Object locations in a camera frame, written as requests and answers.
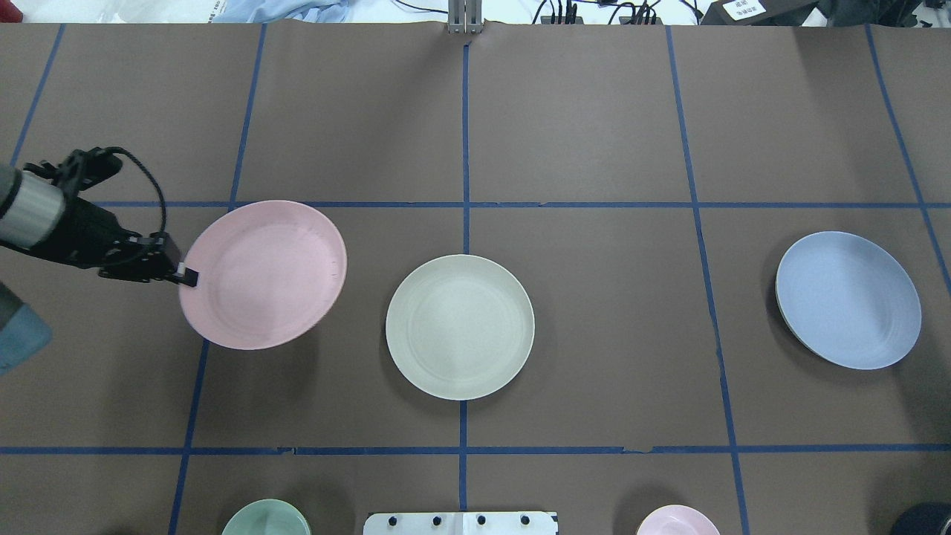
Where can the aluminium frame post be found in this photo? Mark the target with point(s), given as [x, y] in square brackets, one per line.
[465, 17]

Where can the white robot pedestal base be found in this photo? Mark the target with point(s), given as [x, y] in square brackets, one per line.
[485, 522]

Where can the green bowl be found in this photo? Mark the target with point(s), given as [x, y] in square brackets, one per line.
[268, 516]

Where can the dark pot with glass lid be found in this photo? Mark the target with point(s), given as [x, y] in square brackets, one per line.
[924, 518]

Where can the blue cloth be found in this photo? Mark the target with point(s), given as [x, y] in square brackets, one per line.
[272, 11]

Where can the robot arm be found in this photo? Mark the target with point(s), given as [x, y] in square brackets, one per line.
[49, 221]

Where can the pink bowl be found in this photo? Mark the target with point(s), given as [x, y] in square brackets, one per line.
[676, 519]

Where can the cream plate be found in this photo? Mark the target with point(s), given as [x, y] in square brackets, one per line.
[460, 327]

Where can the pink plate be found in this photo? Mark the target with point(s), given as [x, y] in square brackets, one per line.
[268, 273]

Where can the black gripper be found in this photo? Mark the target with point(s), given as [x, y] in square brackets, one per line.
[83, 232]

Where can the blue plate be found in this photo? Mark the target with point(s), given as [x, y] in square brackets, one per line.
[848, 301]

